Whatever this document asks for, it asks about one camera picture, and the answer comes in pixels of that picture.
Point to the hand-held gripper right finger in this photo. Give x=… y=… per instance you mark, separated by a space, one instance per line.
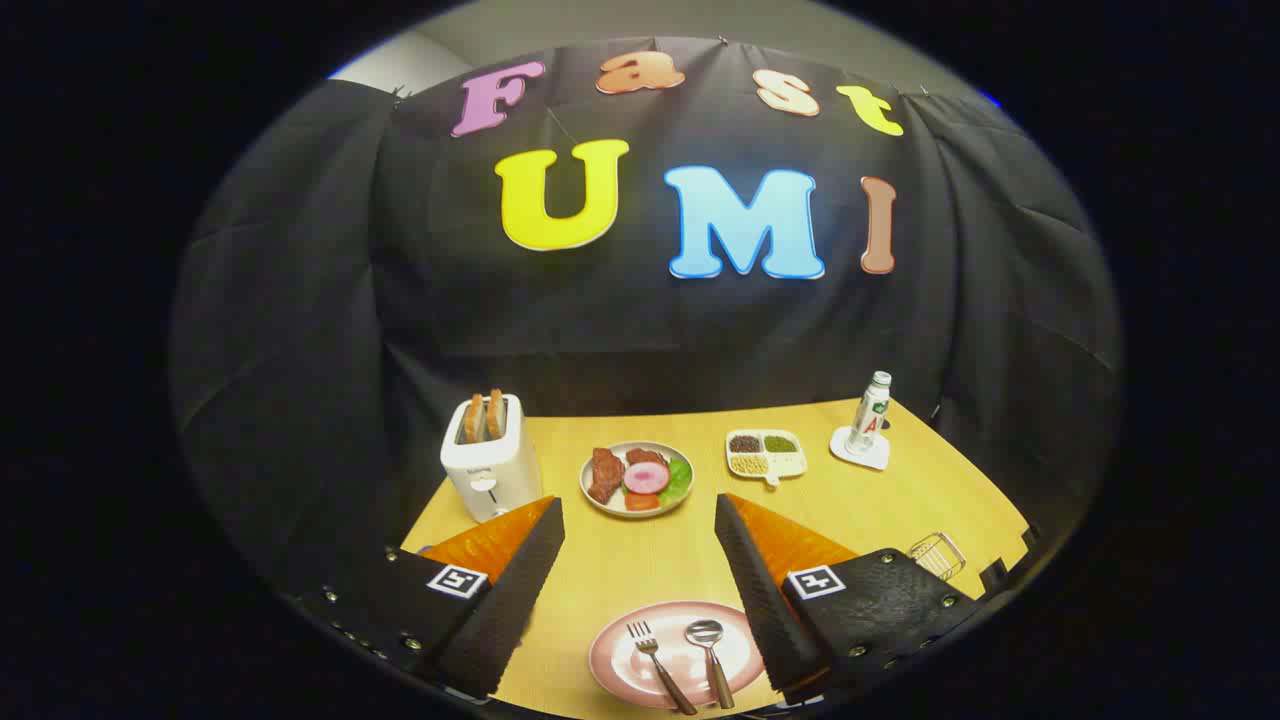
x=755 y=590

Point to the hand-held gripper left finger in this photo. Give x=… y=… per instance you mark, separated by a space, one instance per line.
x=515 y=590

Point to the white toaster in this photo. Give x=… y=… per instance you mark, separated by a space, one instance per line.
x=495 y=475

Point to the yellow bean pile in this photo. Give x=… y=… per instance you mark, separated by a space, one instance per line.
x=748 y=465

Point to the grey food plate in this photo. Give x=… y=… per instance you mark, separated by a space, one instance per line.
x=612 y=508

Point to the pink plate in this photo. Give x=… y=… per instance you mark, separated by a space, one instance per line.
x=620 y=665

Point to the white divided tray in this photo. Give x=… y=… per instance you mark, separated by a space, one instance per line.
x=787 y=464

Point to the green lettuce leaf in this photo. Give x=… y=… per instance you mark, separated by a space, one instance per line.
x=680 y=480

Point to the red tomato slice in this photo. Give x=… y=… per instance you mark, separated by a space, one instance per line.
x=641 y=501

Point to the large brown steak piece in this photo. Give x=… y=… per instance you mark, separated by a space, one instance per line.
x=604 y=475

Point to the dark bean pile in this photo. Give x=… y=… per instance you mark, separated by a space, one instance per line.
x=745 y=444

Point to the green bean pile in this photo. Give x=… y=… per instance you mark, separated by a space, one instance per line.
x=780 y=443

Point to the pink ham slice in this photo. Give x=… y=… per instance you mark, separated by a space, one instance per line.
x=646 y=478

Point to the small brown steak piece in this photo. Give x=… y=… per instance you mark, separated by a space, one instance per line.
x=646 y=456

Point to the white square coaster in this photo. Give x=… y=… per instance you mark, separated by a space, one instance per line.
x=868 y=459

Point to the toasted bread slice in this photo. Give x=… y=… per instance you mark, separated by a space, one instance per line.
x=473 y=420
x=495 y=413

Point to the white labelled bottle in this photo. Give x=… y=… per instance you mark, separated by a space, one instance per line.
x=868 y=415

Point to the black table clamp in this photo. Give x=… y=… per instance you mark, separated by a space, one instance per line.
x=993 y=576
x=1031 y=536

